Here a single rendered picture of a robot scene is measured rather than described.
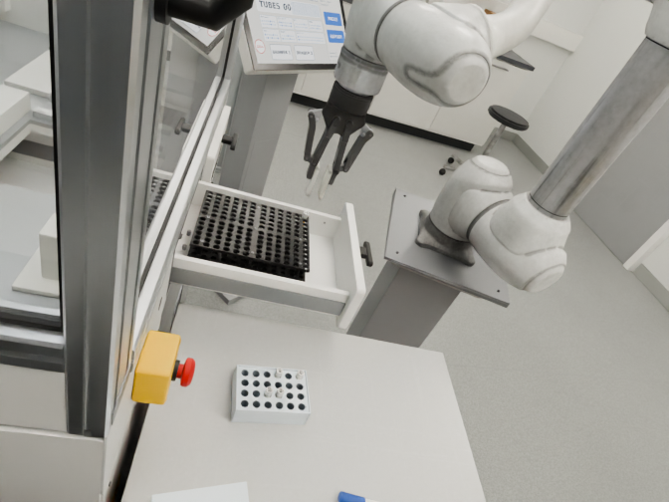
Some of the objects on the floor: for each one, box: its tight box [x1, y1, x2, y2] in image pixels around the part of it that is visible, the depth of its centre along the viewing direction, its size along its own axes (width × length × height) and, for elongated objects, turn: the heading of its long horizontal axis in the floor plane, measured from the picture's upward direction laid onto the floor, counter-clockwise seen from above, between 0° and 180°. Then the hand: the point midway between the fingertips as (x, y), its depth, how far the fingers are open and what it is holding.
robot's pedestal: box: [345, 260, 480, 349], centre depth 159 cm, size 30×30×76 cm
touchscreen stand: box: [214, 73, 299, 305], centre depth 185 cm, size 50×45×102 cm
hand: (319, 180), depth 92 cm, fingers closed
